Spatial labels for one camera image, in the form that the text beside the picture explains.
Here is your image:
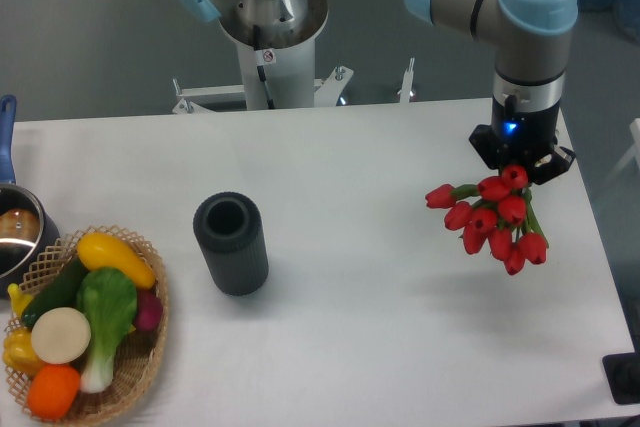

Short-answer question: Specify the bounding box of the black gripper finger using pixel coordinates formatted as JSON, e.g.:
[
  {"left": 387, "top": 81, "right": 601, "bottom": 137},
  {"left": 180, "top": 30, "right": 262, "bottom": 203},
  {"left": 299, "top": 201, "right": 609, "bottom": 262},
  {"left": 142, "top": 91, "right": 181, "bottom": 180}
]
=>
[
  {"left": 528, "top": 145, "right": 575, "bottom": 185},
  {"left": 469, "top": 124, "right": 500, "bottom": 170}
]

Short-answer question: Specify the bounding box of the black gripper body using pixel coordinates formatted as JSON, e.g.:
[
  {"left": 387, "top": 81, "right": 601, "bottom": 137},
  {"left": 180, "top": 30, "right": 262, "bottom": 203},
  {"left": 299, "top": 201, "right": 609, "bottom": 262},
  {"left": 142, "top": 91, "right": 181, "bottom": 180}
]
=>
[{"left": 482, "top": 99, "right": 560, "bottom": 168}]

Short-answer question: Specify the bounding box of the red tulip bouquet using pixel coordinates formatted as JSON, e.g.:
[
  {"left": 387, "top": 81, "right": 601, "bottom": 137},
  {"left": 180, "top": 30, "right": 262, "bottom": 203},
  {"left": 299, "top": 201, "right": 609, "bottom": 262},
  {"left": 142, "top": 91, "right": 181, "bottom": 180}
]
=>
[{"left": 425, "top": 164, "right": 549, "bottom": 276}]

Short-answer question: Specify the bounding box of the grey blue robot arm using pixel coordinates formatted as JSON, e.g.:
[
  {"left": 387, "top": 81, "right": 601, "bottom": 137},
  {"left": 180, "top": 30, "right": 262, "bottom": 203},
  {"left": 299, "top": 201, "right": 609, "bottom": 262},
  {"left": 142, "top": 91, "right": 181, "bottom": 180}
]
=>
[{"left": 178, "top": 0, "right": 578, "bottom": 184}]

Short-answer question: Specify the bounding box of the white object right edge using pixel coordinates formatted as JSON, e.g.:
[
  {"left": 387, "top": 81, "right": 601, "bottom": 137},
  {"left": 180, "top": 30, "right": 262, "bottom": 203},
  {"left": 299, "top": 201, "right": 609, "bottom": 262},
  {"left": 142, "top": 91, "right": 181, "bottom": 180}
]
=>
[{"left": 605, "top": 118, "right": 639, "bottom": 184}]

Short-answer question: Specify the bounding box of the black device at edge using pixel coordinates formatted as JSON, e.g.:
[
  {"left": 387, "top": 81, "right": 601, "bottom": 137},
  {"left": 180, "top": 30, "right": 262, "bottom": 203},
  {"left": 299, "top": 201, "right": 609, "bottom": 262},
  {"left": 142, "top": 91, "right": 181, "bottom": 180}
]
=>
[{"left": 602, "top": 352, "right": 639, "bottom": 405}]

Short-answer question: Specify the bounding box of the dark grey ribbed vase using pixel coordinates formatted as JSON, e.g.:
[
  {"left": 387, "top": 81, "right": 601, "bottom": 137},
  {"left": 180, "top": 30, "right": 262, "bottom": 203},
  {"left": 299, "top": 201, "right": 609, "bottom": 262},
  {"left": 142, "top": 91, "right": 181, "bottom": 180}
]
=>
[{"left": 193, "top": 192, "right": 269, "bottom": 296}]

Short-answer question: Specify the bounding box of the purple red radish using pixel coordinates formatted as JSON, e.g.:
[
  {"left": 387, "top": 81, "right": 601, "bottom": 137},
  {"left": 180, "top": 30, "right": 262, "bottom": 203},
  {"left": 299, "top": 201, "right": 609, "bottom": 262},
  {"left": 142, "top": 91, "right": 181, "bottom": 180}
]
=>
[{"left": 133, "top": 290, "right": 163, "bottom": 332}]

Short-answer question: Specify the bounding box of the yellow squash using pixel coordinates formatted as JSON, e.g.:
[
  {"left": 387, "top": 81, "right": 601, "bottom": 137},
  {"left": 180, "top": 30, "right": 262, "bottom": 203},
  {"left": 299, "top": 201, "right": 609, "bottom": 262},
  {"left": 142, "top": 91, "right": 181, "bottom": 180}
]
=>
[{"left": 76, "top": 232, "right": 156, "bottom": 289}]

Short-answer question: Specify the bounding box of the green bok choy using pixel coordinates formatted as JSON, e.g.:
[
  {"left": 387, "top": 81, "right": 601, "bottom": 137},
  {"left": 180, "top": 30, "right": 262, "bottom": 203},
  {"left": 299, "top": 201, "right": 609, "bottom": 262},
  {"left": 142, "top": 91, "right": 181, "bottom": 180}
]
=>
[{"left": 77, "top": 267, "right": 137, "bottom": 394}]

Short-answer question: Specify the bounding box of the woven wicker basket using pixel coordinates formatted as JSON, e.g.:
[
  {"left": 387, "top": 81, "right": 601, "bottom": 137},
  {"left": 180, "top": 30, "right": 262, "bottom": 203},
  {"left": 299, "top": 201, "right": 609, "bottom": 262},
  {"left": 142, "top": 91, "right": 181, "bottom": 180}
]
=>
[{"left": 3, "top": 225, "right": 170, "bottom": 426}]

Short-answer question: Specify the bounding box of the dark green cucumber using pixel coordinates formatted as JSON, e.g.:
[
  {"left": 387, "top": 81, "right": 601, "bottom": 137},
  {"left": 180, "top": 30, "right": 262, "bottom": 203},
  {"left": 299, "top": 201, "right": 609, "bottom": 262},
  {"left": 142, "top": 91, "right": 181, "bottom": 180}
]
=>
[{"left": 21, "top": 257, "right": 89, "bottom": 329}]

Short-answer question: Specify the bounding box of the cream round slice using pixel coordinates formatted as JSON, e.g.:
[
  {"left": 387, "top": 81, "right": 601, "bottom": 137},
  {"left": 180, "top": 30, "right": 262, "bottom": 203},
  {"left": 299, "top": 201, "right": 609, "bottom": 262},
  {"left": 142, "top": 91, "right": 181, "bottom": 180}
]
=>
[{"left": 31, "top": 307, "right": 91, "bottom": 364}]

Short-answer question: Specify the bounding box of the yellow banana tip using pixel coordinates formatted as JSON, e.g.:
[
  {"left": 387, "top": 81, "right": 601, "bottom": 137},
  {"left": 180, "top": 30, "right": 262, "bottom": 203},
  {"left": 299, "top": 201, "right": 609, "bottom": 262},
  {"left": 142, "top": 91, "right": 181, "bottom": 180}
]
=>
[{"left": 7, "top": 283, "right": 34, "bottom": 318}]

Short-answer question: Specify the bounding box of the orange fruit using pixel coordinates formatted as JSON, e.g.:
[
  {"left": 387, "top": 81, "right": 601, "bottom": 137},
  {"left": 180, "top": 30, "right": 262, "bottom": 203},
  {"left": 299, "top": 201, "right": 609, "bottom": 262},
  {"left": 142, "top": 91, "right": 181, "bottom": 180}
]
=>
[{"left": 27, "top": 364, "right": 80, "bottom": 421}]

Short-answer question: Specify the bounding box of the yellow bell pepper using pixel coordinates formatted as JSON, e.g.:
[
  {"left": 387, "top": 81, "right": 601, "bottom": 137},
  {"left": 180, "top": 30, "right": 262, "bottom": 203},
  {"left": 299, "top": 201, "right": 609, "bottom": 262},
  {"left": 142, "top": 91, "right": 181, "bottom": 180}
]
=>
[{"left": 2, "top": 327, "right": 45, "bottom": 377}]

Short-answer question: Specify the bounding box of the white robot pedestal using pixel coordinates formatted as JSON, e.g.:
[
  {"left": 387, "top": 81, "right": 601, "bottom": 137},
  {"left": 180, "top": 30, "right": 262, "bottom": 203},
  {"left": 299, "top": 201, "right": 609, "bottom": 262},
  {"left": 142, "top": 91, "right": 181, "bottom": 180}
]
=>
[{"left": 171, "top": 0, "right": 417, "bottom": 115}]

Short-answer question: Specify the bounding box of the blue handled saucepan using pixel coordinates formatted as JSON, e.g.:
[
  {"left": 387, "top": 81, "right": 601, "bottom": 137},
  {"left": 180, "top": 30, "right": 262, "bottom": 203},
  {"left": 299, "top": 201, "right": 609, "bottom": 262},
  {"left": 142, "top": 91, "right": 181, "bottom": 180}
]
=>
[{"left": 1, "top": 94, "right": 59, "bottom": 299}]

